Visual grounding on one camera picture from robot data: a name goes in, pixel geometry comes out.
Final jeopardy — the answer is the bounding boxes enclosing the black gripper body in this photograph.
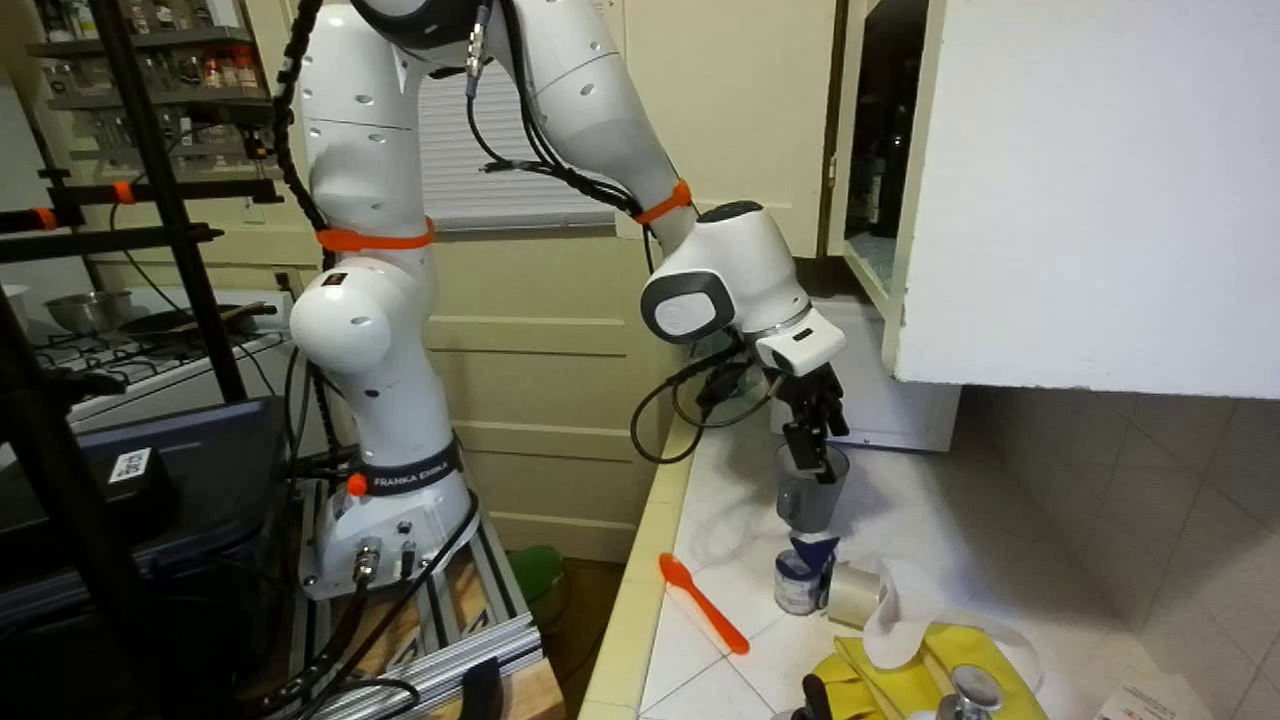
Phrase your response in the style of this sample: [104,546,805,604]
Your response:
[780,365,848,444]

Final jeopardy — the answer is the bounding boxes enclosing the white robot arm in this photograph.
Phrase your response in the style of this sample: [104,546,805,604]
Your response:
[280,0,843,599]

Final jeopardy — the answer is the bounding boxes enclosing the white microwave oven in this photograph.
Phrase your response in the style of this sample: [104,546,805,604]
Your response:
[819,296,960,451]

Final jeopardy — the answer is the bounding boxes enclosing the clear tape roll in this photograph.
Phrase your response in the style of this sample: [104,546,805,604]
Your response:
[825,562,888,627]

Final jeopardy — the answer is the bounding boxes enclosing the orange plastic spoon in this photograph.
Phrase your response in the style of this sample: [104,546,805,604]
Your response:
[654,552,751,655]

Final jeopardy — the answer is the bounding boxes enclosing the yellow rubber gloves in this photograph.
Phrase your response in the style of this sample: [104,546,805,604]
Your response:
[800,624,1046,720]

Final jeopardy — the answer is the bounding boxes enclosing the white window blind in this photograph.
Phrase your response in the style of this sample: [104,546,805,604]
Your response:
[418,65,616,237]

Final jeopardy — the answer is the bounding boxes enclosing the black metal rack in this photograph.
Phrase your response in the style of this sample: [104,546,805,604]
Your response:
[0,0,290,720]

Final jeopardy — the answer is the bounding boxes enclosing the white wall cabinet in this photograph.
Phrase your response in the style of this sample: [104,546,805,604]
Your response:
[833,0,1280,399]

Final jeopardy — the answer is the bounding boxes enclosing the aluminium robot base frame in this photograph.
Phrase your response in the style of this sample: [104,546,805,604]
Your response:
[269,524,544,720]

